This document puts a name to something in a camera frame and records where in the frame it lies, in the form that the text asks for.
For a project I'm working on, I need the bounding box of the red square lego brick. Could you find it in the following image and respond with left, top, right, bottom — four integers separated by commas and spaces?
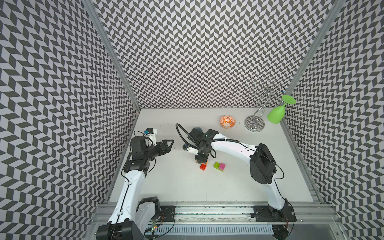
200, 164, 207, 171

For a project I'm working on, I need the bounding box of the lime long lego brick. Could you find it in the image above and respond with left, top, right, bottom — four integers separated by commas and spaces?
214, 162, 221, 170

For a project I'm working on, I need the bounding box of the pink square lego brick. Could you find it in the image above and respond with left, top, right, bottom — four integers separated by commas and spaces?
219, 163, 226, 172

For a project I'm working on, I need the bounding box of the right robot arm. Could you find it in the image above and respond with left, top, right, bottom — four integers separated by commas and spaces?
183, 128, 288, 211

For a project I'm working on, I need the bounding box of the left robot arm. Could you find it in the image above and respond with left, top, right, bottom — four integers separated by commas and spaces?
96, 134, 174, 240

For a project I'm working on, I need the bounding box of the teal ceramic cup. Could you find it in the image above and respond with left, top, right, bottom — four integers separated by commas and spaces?
193, 127, 203, 133

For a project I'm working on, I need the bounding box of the orange patterned small bowl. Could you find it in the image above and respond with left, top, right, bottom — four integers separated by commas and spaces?
219, 116, 236, 129

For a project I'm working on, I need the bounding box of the chrome glass holder stand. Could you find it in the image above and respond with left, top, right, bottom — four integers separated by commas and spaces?
244, 77, 285, 133

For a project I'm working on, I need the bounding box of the green plastic wine glass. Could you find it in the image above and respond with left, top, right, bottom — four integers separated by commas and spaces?
267, 95, 297, 124

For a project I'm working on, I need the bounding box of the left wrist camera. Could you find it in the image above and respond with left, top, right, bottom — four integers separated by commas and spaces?
144, 128, 157, 146

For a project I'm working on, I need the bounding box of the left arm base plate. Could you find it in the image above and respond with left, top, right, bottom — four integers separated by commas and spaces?
136, 203, 176, 223

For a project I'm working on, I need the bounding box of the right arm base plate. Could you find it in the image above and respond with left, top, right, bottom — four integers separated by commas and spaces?
251, 205, 297, 223

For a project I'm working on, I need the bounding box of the aluminium front rail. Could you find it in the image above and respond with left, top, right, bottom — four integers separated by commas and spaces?
89, 201, 343, 226

